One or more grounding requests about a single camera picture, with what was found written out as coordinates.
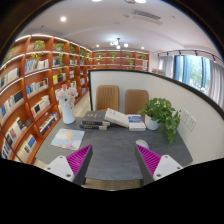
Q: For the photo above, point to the right tan upholstered chair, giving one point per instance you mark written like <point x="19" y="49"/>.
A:
<point x="135" y="100"/>

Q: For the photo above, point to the white computer mouse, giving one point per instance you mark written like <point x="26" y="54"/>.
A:
<point x="142" y="143"/>

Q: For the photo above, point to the grey window curtain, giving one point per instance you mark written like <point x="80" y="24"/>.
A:
<point x="216" y="88"/>

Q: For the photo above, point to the large orange wooden bookshelf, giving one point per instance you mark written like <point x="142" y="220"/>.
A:
<point x="35" y="69"/>

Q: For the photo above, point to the dark book at stack bottom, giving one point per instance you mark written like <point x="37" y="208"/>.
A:
<point x="97" y="127"/>

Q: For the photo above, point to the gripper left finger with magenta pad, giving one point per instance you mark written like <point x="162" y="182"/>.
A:
<point x="73" y="167"/>

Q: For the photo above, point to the left tan upholstered chair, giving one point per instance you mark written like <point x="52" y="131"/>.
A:
<point x="107" y="96"/>

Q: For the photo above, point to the black hardcover book on top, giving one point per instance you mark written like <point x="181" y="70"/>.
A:
<point x="95" y="118"/>

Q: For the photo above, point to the far orange wall shelf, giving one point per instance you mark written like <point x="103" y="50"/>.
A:
<point x="120" y="59"/>

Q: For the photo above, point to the green plant in white pot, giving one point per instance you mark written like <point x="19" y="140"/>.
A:
<point x="160" y="110"/>

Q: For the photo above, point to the tan upholstered chair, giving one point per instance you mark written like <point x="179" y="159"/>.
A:
<point x="135" y="100"/>
<point x="107" y="96"/>

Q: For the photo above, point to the white vase with pink flowers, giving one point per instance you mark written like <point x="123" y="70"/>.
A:
<point x="66" y="98"/>

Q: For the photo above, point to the white wall socket plate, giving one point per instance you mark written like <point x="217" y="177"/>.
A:
<point x="188" y="119"/>

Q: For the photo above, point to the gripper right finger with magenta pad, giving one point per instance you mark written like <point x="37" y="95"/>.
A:
<point x="153" y="166"/>

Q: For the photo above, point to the blue and white book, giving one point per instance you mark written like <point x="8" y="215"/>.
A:
<point x="136" y="123"/>

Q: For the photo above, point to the thick white leaning book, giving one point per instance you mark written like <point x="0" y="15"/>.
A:
<point x="117" y="117"/>

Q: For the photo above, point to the ceiling pendant lamp cluster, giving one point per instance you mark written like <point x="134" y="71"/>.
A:
<point x="118" y="44"/>

